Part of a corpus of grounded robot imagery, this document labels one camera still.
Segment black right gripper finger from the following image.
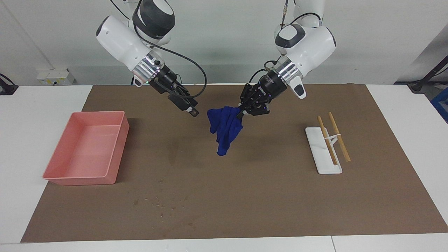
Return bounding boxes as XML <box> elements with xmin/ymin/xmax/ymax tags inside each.
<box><xmin>177</xmin><ymin>87</ymin><xmax>198</xmax><ymax>107</ymax></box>
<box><xmin>168</xmin><ymin>96</ymin><xmax>199</xmax><ymax>118</ymax></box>

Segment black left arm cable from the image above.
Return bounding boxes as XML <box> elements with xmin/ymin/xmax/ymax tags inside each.
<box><xmin>248</xmin><ymin>0</ymin><xmax>315</xmax><ymax>84</ymax></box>

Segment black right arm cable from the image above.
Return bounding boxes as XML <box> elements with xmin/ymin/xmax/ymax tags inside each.
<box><xmin>133</xmin><ymin>17</ymin><xmax>207</xmax><ymax>99</ymax></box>

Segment black clamp mount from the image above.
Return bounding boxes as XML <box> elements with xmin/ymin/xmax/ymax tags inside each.
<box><xmin>0</xmin><ymin>73</ymin><xmax>19</xmax><ymax>96</ymax></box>

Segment scattered water droplets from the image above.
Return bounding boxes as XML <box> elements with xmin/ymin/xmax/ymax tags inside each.
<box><xmin>133</xmin><ymin>178</ymin><xmax>191</xmax><ymax>219</ymax></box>

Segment black tripod stand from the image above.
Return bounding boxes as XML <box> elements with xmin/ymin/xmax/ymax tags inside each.
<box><xmin>395</xmin><ymin>55</ymin><xmax>448</xmax><ymax>93</ymax></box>

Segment blue crate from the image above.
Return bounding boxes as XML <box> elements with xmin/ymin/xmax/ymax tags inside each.
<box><xmin>430</xmin><ymin>87</ymin><xmax>448</xmax><ymax>124</ymax></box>

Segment white wall socket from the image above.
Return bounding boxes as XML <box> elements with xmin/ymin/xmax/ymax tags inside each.
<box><xmin>37</xmin><ymin>68</ymin><xmax>75</xmax><ymax>85</ymax></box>

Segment wooden rack rod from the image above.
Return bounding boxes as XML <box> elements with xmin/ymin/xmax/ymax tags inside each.
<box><xmin>328</xmin><ymin>112</ymin><xmax>351</xmax><ymax>162</ymax></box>
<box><xmin>317</xmin><ymin>115</ymin><xmax>338</xmax><ymax>166</ymax></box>

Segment brown table mat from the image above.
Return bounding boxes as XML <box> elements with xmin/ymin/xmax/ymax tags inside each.
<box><xmin>20</xmin><ymin>83</ymin><xmax>448</xmax><ymax>243</ymax></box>

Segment white towel rack base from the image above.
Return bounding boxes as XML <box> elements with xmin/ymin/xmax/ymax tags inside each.
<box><xmin>305</xmin><ymin>127</ymin><xmax>343</xmax><ymax>175</ymax></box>

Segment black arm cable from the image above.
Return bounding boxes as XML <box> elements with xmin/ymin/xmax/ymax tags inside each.
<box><xmin>133</xmin><ymin>17</ymin><xmax>207</xmax><ymax>99</ymax></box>
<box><xmin>248</xmin><ymin>0</ymin><xmax>315</xmax><ymax>84</ymax></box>

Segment pink plastic bin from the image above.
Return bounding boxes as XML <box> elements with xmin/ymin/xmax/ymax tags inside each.
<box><xmin>43</xmin><ymin>111</ymin><xmax>130</xmax><ymax>186</ymax></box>

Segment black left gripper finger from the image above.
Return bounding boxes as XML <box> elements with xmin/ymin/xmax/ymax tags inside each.
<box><xmin>243</xmin><ymin>101</ymin><xmax>270</xmax><ymax>117</ymax></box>
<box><xmin>239</xmin><ymin>83</ymin><xmax>259</xmax><ymax>107</ymax></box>

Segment blue towel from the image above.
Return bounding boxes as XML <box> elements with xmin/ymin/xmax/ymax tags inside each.
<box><xmin>207</xmin><ymin>106</ymin><xmax>244</xmax><ymax>156</ymax></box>

